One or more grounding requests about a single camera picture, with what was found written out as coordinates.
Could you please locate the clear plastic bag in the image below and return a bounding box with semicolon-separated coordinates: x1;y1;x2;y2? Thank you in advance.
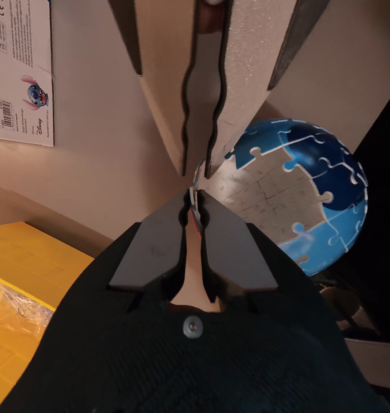
0;276;53;326

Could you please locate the yellow plastic bin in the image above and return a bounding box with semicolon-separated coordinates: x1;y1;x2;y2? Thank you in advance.
0;222;95;412

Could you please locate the blue puzzle ball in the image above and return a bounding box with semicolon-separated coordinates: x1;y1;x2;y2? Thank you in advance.
190;118;369;278

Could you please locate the round grey chair hub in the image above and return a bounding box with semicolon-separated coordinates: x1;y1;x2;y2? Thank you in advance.
321;285;366;320

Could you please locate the person's right hand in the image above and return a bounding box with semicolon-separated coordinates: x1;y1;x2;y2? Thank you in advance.
197;3;225;34

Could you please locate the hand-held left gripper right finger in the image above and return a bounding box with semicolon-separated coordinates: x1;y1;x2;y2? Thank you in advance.
198;190;279;304

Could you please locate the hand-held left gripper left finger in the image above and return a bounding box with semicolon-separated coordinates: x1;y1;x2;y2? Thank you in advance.
108;190;189;301

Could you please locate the white blue puzzle box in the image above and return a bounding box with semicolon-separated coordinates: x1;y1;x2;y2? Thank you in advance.
0;0;55;147

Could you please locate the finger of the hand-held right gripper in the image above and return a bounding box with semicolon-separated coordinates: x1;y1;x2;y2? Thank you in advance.
134;0;196;177
205;0;299;179

